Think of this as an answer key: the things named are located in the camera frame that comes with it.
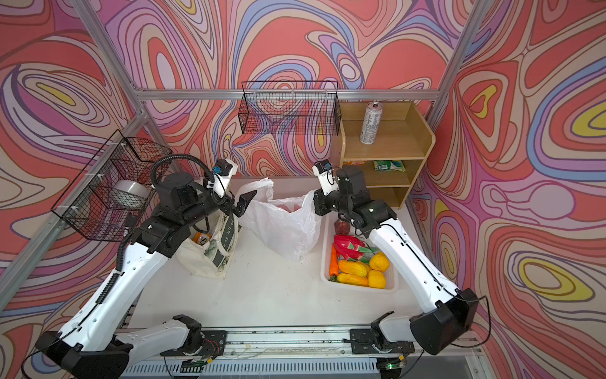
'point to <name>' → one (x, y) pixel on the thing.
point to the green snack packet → (389, 166)
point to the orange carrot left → (334, 264)
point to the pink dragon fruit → (352, 247)
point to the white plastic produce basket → (327, 236)
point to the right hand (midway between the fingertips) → (314, 199)
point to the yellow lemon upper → (379, 261)
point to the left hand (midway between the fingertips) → (244, 180)
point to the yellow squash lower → (350, 279)
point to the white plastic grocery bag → (290, 225)
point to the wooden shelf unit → (404, 140)
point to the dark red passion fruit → (342, 227)
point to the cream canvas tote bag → (208, 253)
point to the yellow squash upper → (354, 268)
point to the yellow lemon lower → (376, 279)
